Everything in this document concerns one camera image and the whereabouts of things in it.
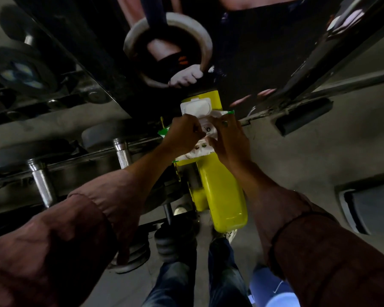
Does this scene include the person's left hand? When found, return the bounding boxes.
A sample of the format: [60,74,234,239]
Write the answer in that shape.
[161,114,207,157]

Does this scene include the person's right hand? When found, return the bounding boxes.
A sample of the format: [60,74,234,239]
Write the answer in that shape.
[206,114,252,170]

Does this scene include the white green wet wipes packet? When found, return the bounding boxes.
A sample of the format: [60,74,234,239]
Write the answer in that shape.
[158,98,235,163]

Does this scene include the black yellow dumbbell rack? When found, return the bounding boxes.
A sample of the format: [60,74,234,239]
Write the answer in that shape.
[0,89,249,234]

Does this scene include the person's left forearm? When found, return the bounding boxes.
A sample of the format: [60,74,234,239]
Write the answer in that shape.
[0,147,180,307]

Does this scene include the person's right forearm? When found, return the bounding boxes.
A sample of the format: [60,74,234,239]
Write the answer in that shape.
[229,158,384,307]

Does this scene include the person's blue jeans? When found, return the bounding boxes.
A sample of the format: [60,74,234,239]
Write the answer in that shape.
[142,238,252,307]

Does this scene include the light blue plastic object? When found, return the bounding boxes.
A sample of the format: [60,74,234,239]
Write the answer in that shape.
[249,264,301,307]

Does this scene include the gymnast wall poster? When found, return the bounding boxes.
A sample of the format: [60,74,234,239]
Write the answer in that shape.
[9,0,372,125]

